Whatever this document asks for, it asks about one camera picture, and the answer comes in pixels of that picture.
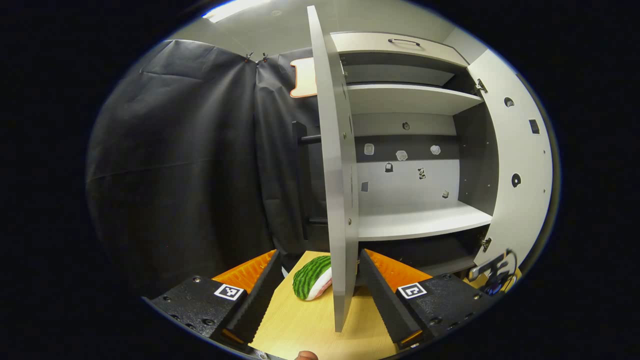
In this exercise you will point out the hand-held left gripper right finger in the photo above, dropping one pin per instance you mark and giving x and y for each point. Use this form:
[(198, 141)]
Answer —
[(382, 295)]

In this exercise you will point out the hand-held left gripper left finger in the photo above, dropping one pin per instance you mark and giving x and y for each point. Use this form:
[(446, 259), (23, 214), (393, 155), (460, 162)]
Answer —
[(260, 300)]

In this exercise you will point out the white shoe cabinet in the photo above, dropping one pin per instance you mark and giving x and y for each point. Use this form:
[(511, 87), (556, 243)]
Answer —
[(400, 192)]

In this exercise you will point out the white cabinet door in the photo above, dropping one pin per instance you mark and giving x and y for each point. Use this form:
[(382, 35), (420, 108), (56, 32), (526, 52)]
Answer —
[(525, 155), (335, 175)]

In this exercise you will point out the white cabinet shelf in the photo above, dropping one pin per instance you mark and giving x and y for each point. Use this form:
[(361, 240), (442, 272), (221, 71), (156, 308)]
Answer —
[(415, 222), (400, 97)]

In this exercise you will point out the white cabinet drawer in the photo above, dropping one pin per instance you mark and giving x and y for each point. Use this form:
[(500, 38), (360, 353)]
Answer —
[(370, 45)]

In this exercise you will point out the green striped plush toy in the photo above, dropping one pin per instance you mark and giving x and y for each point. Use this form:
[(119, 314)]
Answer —
[(310, 277)]

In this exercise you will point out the black backdrop cloth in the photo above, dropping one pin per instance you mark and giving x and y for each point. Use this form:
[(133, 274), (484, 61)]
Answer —
[(175, 175)]

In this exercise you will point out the ceiling light panel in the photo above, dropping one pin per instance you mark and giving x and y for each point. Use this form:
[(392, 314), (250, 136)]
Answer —
[(235, 9)]

